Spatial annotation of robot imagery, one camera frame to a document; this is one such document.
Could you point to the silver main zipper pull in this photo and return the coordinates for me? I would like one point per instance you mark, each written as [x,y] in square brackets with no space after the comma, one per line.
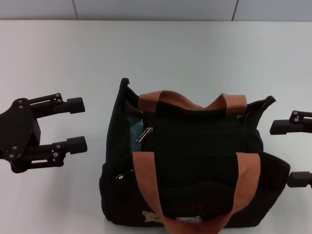
[143,134]

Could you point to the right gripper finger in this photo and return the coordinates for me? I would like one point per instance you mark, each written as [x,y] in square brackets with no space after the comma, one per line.
[301,180]
[292,126]

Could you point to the silver pocket zipper pull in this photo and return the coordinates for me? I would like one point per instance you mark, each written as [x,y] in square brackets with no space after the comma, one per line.
[124,174]

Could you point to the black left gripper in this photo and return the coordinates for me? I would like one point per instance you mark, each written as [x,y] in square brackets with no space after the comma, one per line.
[17,131]

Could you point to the light blue packet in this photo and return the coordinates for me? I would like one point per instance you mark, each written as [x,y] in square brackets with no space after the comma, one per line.
[135,131]

